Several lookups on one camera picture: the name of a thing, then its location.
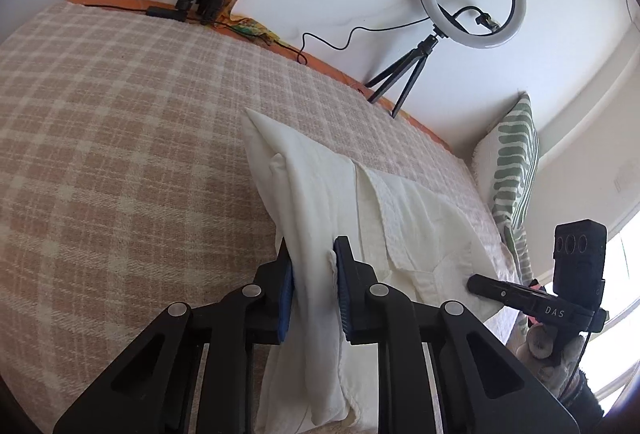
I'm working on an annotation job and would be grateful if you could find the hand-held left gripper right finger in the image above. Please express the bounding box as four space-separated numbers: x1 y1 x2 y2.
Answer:
332 235 581 434

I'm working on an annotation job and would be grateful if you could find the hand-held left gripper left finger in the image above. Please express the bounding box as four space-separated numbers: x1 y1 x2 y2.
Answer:
52 237 296 434

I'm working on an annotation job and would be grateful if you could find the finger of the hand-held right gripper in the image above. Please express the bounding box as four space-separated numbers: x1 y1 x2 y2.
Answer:
466 274 547 312

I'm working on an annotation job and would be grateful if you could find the white shirt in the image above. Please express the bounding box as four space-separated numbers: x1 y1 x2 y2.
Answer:
241 107 517 426

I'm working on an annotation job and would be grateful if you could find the person's right forearm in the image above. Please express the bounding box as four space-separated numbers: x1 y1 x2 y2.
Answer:
557 361 618 434

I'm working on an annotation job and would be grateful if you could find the person's right hand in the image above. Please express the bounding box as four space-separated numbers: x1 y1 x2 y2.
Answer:
515 317 587 387

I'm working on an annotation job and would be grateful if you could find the window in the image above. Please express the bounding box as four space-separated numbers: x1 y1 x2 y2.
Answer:
590 214 640 417

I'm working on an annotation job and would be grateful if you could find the green striped pillow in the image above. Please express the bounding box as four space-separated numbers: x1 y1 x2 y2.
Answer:
472 93 542 286

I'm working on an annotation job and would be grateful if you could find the pink plaid blanket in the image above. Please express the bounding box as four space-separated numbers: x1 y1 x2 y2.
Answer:
0 0 520 434

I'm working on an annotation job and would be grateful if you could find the colourful patterned cloth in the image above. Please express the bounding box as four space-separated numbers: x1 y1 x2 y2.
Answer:
219 13 284 46

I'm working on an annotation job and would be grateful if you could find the black power adapter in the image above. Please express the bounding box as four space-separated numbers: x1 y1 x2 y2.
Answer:
146 6 189 22

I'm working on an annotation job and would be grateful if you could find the black ring light tripod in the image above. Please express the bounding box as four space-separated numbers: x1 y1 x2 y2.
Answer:
363 31 442 119

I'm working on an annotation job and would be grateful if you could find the black ring light cable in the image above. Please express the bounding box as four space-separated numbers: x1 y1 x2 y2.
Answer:
298 26 437 65

